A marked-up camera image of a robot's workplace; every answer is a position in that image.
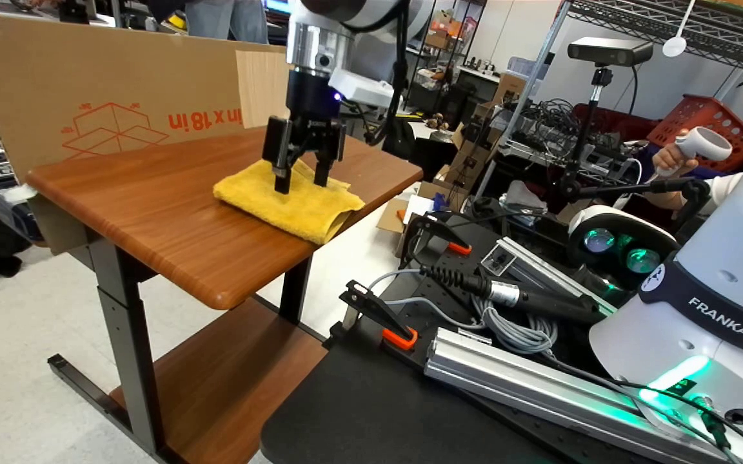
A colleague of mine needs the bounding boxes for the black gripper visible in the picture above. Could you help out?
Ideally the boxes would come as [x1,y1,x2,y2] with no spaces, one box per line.
[261,67,347,197]

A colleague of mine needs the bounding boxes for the yellow terry towel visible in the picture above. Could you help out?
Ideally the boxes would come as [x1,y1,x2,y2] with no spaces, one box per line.
[212,158,365,248]

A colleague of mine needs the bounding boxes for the white VR controller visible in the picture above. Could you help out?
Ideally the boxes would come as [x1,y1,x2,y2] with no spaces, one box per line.
[674,125,734,165]

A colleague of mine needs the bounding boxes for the operator hand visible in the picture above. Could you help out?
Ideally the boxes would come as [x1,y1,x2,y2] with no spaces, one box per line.
[650,140,693,181]

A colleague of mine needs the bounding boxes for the grey office chair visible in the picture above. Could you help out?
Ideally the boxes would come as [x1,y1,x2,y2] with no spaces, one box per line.
[341,28,416,132]

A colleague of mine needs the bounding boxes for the small open cardboard box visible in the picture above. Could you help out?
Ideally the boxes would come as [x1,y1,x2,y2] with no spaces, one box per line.
[376,179,470,237]

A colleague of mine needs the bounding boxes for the person in blue jeans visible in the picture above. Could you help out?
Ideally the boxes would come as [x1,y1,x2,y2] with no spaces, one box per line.
[182,0,270,46]

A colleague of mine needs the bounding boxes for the stacked brown cardboard boxes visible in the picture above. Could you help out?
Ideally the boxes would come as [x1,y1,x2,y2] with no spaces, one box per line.
[445,73,528,190]

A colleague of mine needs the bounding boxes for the large brown cardboard sheet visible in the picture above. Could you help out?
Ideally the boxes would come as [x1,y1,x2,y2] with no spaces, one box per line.
[0,12,292,184]

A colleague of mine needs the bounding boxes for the wooden desk lower shelf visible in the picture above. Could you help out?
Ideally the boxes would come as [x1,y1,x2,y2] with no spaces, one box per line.
[107,295,331,464]

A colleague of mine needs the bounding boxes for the white VR headset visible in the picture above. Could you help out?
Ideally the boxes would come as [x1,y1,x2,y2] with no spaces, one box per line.
[565,203,680,305]

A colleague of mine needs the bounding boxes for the white round hanging tag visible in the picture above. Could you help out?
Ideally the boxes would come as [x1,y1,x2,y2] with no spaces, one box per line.
[659,0,698,60]

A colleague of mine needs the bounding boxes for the red plastic basket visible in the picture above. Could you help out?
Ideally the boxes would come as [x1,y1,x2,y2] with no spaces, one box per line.
[645,94,743,171]

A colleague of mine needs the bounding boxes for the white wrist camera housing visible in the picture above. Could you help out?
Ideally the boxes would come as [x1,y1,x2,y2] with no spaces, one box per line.
[327,67,396,110]

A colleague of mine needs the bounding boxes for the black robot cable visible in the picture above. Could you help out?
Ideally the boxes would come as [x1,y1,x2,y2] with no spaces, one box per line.
[362,0,417,150]

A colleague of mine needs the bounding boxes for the black clamp with orange handle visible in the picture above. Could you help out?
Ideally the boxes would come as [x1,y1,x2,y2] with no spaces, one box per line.
[399,211,474,269]
[338,278,420,357]

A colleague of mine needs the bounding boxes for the grey metal bracket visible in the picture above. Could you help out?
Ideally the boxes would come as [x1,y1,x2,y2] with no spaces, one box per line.
[478,237,619,317]

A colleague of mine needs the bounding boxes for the black metal desk frame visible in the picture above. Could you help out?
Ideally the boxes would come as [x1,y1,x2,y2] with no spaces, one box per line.
[44,229,318,464]

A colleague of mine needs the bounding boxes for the coiled grey cable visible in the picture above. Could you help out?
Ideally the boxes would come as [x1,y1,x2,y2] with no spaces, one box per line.
[471,299,561,357]

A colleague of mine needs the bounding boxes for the thick black connector cable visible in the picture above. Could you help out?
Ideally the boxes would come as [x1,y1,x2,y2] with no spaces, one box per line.
[420,260,601,327]

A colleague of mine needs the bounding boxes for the aluminium extrusion rail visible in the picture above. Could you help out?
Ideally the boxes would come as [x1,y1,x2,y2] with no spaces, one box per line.
[420,326,734,464]

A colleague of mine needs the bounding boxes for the black camera on stand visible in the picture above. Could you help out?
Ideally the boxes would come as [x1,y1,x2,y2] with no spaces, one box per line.
[560,34,654,208]

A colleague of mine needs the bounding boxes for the metal wire shelf rack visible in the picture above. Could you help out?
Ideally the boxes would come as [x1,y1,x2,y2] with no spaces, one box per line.
[496,0,743,165]

